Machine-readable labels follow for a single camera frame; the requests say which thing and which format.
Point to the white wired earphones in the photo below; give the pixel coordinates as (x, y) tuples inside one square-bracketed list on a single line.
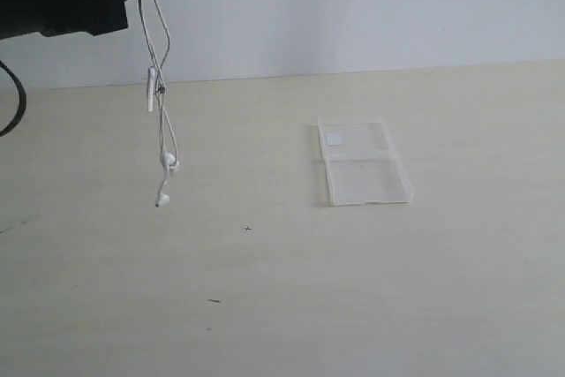
[(156, 91)]

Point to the clear plastic storage case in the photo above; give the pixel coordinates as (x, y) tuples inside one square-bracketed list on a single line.
[(362, 164)]

